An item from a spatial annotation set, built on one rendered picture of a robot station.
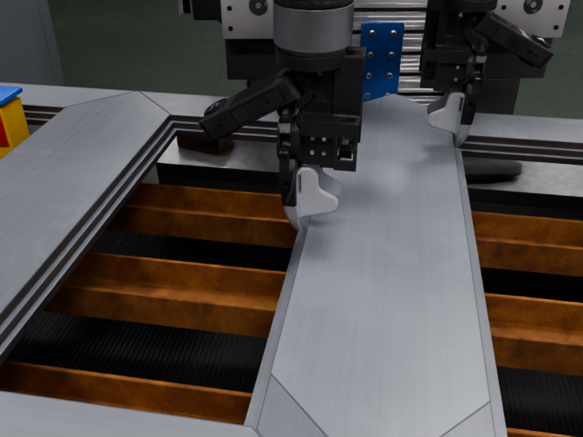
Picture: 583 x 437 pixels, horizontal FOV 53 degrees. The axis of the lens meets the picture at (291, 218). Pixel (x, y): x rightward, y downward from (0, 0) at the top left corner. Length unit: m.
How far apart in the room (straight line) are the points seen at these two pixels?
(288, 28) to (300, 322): 0.27
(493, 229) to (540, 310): 0.20
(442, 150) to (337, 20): 0.37
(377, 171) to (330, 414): 0.40
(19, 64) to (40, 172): 0.63
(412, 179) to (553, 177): 0.48
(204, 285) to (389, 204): 0.29
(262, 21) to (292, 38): 0.58
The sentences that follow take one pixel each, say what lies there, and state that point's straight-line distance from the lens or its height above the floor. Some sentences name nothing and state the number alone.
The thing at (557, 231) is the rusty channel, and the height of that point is 0.70.
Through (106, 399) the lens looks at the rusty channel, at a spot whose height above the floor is 0.69.
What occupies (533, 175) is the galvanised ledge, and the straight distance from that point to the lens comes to 1.21.
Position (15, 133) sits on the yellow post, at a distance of 1.04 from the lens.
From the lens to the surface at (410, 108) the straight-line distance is 1.00.
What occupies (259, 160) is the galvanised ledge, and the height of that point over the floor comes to 0.68.
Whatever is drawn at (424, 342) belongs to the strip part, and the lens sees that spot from 0.55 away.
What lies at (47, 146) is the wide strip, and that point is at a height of 0.84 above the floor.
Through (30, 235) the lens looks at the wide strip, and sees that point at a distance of 0.73.
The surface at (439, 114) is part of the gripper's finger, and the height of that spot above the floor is 0.89.
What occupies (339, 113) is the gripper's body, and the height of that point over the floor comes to 0.99.
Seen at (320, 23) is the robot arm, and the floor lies 1.08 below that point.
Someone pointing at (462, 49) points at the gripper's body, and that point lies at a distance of 0.82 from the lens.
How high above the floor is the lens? 1.22
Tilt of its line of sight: 33 degrees down
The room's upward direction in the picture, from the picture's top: straight up
